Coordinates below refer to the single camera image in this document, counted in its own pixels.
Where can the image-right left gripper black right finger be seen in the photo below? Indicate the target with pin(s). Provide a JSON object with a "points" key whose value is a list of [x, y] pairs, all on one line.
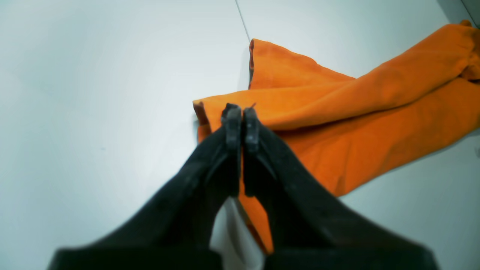
{"points": [[310, 228]]}

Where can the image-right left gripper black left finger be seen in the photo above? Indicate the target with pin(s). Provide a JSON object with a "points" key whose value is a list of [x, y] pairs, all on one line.
{"points": [[172, 230]]}

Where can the orange t-shirt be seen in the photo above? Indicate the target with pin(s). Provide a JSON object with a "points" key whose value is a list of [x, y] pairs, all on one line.
{"points": [[347, 131]]}

